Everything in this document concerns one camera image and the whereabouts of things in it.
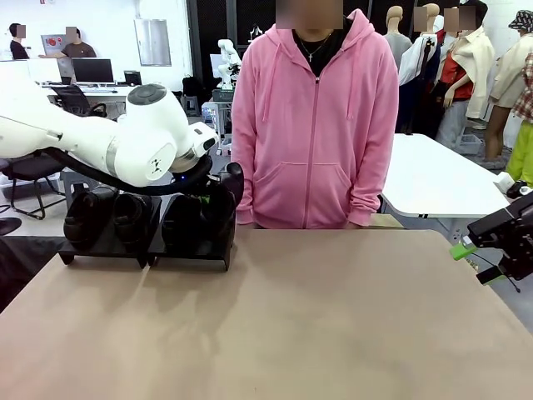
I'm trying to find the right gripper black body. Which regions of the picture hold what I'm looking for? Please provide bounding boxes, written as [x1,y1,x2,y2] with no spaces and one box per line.
[468,199,533,281]

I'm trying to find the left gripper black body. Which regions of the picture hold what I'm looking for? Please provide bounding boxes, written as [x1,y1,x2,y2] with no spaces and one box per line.
[173,173,222,197]

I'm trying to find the black leather loafer shoe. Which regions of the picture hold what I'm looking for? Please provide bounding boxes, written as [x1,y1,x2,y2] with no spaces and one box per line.
[112,192,153,253]
[62,187,118,251]
[198,161,247,256]
[161,194,205,255]

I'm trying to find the person's right forearm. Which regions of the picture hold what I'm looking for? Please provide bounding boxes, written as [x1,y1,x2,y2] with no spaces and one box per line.
[231,137,257,226]

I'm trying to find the person's left forearm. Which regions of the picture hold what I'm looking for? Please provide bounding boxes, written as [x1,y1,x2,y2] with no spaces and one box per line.
[347,137,396,226]

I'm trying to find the black shoe stand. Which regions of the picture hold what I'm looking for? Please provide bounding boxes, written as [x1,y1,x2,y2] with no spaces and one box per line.
[147,195,237,272]
[57,195,162,269]

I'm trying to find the equipment cart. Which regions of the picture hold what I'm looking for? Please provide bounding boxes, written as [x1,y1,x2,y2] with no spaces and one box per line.
[202,89,234,158]

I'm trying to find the white table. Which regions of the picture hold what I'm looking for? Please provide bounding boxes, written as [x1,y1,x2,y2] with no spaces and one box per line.
[381,132,517,218]

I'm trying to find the neon yellow pants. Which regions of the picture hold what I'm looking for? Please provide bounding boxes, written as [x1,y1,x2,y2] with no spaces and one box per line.
[503,122,533,191]

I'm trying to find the brown cardboard box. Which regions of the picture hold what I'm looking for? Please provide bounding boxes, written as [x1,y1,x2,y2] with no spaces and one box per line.
[366,214,405,229]

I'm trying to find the black bag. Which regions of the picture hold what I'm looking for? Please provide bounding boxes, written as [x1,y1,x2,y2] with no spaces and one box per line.
[182,76,205,99]

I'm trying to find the grey basket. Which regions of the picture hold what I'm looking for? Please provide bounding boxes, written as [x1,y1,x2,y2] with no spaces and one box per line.
[453,132,484,155]

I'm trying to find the person in pink hoodie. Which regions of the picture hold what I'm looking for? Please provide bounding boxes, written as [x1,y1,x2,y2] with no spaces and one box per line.
[231,8,400,230]

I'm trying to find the grey plastic stool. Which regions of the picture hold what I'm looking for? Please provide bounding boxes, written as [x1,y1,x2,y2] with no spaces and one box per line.
[60,168,84,197]

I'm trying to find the white office desk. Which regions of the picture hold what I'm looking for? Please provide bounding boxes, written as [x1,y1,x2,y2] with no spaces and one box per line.
[45,84,142,103]

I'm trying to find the black office chair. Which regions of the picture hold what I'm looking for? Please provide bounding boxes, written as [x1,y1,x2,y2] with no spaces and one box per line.
[53,85,108,120]

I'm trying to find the mannequin with bucket hat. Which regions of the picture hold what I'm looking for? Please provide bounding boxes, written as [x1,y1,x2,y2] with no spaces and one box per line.
[485,10,533,170]

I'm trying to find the black computer monitor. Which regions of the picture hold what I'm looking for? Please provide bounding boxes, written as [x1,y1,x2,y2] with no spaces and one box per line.
[72,58,114,84]

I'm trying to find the mannequin in cream jacket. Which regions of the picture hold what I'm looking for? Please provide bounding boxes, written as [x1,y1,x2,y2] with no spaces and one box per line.
[435,0,496,147]

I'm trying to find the person in brown shirt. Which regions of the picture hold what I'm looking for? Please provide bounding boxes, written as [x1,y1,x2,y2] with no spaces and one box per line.
[39,27,97,59]

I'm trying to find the mannequin in white navy jacket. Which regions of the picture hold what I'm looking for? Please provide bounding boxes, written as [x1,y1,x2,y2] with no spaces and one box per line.
[397,2,442,134]

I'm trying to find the black mat beside table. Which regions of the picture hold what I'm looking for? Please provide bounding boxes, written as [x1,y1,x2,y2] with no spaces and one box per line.
[0,235,59,312]

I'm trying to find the grey board with red circle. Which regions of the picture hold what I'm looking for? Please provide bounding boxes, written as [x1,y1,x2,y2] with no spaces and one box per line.
[40,34,67,59]

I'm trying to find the mannequin in grey tank top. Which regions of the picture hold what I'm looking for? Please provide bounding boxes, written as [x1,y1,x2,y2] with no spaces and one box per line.
[382,4,414,72]

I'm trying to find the white desk partition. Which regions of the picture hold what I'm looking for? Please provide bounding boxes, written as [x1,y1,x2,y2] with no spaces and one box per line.
[0,59,63,84]

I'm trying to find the person in black shirt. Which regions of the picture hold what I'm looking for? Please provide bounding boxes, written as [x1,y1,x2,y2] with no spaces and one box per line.
[8,23,31,60]

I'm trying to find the thin black cable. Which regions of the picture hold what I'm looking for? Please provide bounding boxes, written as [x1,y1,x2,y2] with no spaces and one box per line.
[474,253,521,293]

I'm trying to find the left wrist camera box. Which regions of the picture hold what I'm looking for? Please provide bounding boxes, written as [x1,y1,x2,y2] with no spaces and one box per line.
[190,122,221,158]

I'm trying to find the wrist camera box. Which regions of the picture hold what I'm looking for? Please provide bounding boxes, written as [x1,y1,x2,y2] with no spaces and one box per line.
[494,172,533,200]
[190,122,221,158]

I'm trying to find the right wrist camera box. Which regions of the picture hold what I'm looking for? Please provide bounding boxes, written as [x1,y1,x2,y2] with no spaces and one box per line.
[494,172,533,200]

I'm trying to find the grey wall panel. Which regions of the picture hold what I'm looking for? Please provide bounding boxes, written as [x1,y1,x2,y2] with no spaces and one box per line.
[133,18,172,67]

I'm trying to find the silver cross necklace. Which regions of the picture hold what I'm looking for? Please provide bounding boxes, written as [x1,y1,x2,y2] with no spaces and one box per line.
[297,35,334,63]

